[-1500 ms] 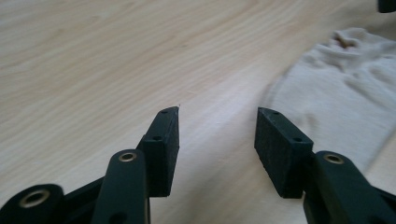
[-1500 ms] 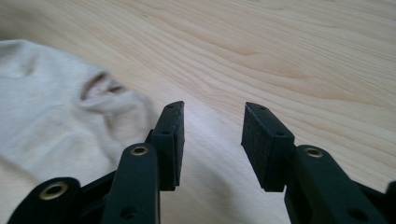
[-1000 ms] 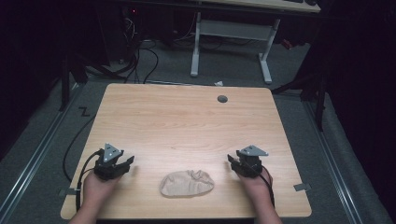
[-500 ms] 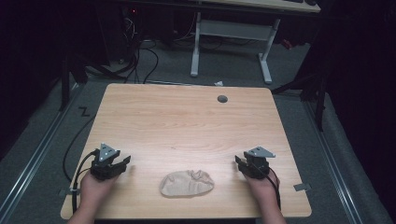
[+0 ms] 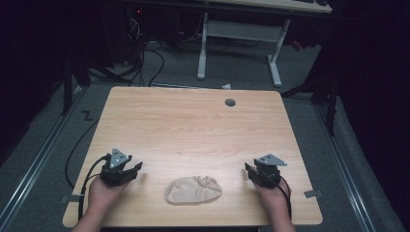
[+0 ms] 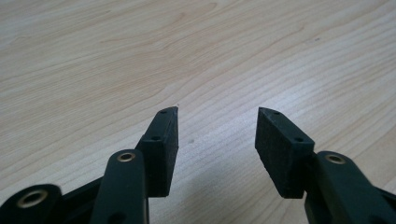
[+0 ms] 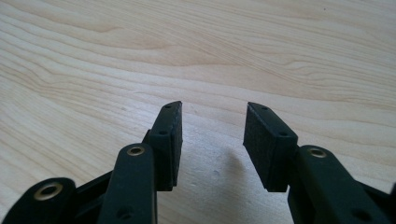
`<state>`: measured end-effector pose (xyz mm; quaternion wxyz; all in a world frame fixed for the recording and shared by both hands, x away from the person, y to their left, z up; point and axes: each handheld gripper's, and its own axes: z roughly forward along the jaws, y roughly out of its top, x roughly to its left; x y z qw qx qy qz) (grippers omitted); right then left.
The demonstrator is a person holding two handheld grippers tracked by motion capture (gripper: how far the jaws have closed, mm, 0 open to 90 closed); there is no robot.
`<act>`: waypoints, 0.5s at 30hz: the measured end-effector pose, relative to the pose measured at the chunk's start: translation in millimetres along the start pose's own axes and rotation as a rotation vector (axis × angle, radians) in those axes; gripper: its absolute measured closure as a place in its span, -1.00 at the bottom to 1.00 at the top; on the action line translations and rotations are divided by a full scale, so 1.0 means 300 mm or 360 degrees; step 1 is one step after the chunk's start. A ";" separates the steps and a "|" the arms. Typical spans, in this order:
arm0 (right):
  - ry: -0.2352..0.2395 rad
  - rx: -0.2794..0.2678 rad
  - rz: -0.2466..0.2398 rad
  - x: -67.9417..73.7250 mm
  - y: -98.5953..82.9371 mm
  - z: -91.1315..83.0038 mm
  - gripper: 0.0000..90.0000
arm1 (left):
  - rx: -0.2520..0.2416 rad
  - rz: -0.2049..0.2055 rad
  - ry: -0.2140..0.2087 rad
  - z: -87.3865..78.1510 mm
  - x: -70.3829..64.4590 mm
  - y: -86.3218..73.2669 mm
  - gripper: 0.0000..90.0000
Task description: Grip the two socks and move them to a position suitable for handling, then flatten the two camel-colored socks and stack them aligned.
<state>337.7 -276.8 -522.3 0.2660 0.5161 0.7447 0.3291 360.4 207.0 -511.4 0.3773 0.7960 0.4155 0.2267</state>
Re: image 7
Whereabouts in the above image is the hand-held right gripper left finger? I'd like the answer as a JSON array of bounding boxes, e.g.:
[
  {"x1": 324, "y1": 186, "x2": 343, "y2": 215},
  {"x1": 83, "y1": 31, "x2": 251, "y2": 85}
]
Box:
[{"x1": 142, "y1": 100, "x2": 184, "y2": 192}]

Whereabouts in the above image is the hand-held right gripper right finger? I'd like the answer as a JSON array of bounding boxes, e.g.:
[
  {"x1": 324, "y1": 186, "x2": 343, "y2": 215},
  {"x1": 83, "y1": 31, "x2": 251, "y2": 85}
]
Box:
[{"x1": 242, "y1": 101, "x2": 300, "y2": 193}]

